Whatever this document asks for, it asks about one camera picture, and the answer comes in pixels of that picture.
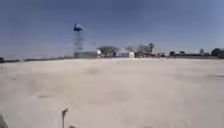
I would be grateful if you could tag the low grey building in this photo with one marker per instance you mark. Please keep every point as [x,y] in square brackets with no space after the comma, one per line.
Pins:
[85,54]

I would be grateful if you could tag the white satellite dish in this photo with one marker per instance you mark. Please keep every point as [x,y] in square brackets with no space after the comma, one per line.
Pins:
[99,52]

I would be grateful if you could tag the lattice water tower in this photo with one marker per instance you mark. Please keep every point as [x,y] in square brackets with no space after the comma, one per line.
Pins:
[78,36]

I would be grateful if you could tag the bare grey trees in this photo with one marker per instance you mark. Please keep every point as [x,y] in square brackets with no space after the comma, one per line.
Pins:
[144,49]

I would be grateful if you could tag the row of distant trees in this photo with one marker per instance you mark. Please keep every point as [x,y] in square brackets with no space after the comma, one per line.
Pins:
[216,52]

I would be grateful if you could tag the white shed building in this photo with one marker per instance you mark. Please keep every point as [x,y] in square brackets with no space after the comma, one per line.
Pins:
[126,54]

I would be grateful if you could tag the robot's own part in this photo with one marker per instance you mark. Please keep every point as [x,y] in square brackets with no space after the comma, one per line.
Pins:
[63,116]

